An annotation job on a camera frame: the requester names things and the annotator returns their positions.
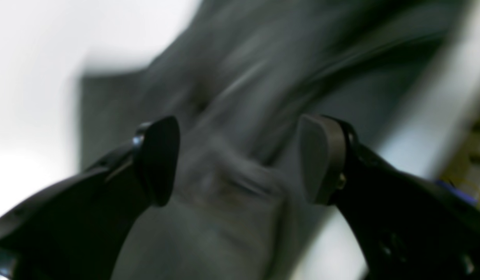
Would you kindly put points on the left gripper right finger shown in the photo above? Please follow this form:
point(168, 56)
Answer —
point(407, 228)

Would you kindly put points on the dark grey T-shirt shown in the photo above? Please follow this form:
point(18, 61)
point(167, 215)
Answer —
point(237, 79)

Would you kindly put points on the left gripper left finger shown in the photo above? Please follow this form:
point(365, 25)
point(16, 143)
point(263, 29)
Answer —
point(75, 229)

